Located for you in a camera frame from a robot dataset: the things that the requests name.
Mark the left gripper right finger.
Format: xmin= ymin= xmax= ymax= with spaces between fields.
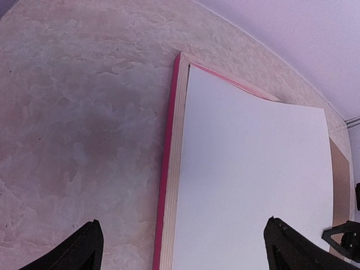
xmin=264 ymin=217 xmax=357 ymax=269

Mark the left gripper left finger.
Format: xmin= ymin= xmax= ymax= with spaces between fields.
xmin=22 ymin=219 xmax=104 ymax=270

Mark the right aluminium corner post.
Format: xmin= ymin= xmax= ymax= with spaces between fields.
xmin=345 ymin=116 xmax=360 ymax=129

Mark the photo print white border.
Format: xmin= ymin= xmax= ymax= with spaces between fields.
xmin=172 ymin=67 xmax=333 ymax=269

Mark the wooden picture frame pink edge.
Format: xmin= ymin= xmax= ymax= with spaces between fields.
xmin=152 ymin=52 xmax=281 ymax=269

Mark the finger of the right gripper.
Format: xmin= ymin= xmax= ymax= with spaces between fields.
xmin=322 ymin=220 xmax=359 ymax=258

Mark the brown cardboard backing board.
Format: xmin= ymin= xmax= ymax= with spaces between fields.
xmin=329 ymin=138 xmax=350 ymax=227

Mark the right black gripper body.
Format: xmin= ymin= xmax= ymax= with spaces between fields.
xmin=355 ymin=183 xmax=360 ymax=211

